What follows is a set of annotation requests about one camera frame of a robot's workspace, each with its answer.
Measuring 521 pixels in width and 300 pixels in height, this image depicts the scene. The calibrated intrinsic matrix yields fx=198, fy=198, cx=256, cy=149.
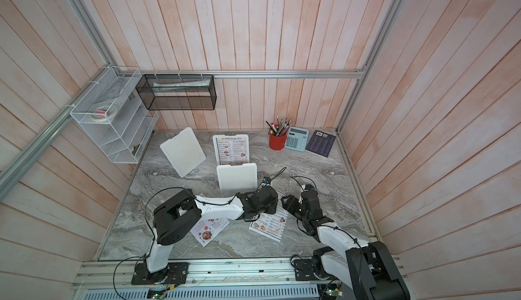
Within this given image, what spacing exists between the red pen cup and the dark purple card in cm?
16

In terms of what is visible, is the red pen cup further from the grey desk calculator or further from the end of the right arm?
the end of the right arm

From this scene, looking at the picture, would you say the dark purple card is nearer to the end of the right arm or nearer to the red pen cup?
the red pen cup

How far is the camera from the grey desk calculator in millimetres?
1132

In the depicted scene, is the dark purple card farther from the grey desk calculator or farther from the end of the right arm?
the end of the right arm

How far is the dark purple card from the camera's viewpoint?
1.13 metres

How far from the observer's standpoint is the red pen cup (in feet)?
3.38

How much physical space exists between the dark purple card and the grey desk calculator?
0.09 feet

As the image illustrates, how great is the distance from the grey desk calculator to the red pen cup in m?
0.05
